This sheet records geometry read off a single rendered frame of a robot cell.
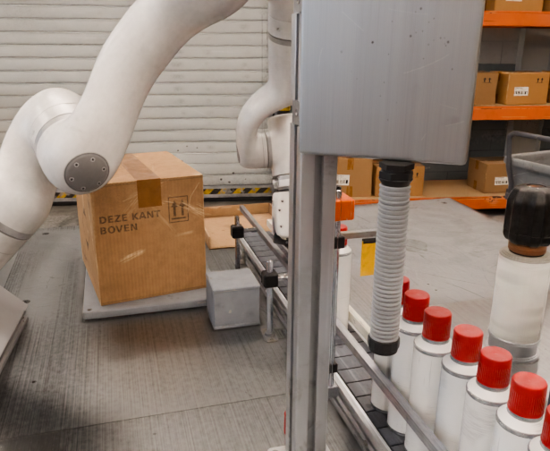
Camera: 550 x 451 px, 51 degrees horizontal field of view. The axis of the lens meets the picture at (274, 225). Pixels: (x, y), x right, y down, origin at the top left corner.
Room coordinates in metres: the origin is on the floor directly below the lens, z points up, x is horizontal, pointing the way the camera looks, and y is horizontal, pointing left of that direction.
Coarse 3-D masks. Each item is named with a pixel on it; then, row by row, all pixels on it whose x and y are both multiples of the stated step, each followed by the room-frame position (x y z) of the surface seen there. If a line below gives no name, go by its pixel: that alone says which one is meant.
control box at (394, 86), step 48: (336, 0) 0.58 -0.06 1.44; (384, 0) 0.57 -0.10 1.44; (432, 0) 0.55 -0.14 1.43; (480, 0) 0.54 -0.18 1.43; (336, 48) 0.58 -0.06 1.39; (384, 48) 0.57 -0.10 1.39; (432, 48) 0.55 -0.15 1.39; (336, 96) 0.58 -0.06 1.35; (384, 96) 0.57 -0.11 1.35; (432, 96) 0.55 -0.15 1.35; (336, 144) 0.58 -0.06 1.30; (384, 144) 0.57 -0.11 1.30; (432, 144) 0.55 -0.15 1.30
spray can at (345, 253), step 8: (344, 248) 0.95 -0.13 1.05; (344, 256) 0.94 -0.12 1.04; (344, 264) 0.95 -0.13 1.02; (344, 272) 0.95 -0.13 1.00; (344, 280) 0.95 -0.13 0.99; (344, 288) 0.95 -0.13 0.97; (344, 296) 0.95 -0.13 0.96; (344, 304) 0.95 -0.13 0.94; (344, 312) 0.95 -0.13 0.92; (344, 320) 0.95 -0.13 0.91
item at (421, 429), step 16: (240, 208) 1.52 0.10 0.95; (256, 224) 1.36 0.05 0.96; (272, 240) 1.24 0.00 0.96; (336, 320) 0.84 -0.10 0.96; (352, 336) 0.79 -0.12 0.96; (352, 352) 0.76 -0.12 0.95; (368, 368) 0.71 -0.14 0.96; (384, 384) 0.66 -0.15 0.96; (400, 400) 0.63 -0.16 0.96; (416, 416) 0.59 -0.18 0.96; (416, 432) 0.58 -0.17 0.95; (432, 432) 0.56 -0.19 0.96; (432, 448) 0.54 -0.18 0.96
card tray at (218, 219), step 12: (252, 204) 1.86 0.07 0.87; (264, 204) 1.87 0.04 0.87; (204, 216) 1.82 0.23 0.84; (216, 216) 1.83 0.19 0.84; (228, 216) 1.84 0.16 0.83; (240, 216) 1.84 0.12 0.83; (264, 216) 1.84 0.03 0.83; (216, 228) 1.70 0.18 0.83; (228, 228) 1.70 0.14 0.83; (264, 228) 1.71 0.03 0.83; (216, 240) 1.59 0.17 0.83; (228, 240) 1.59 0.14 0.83
